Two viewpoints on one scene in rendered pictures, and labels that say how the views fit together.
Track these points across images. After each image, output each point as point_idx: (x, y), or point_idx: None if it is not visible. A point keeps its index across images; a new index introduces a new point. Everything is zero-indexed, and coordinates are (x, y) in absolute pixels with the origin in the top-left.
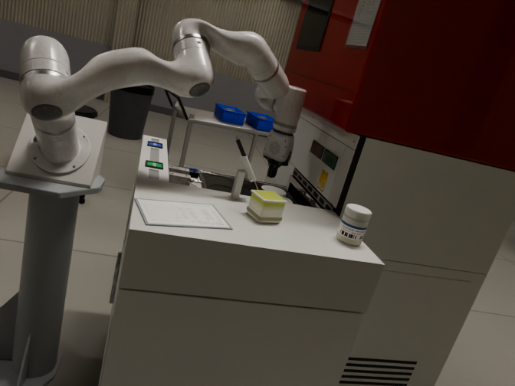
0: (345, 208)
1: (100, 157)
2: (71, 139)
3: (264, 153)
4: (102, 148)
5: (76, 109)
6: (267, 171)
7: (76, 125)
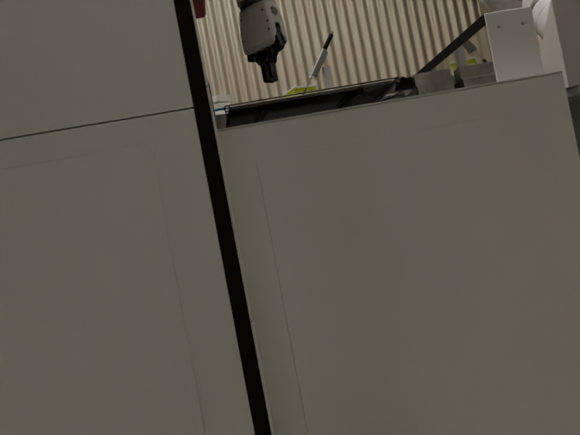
0: (230, 98)
1: (553, 59)
2: (540, 36)
3: (283, 42)
4: (551, 44)
5: (491, 11)
6: (276, 72)
7: (537, 19)
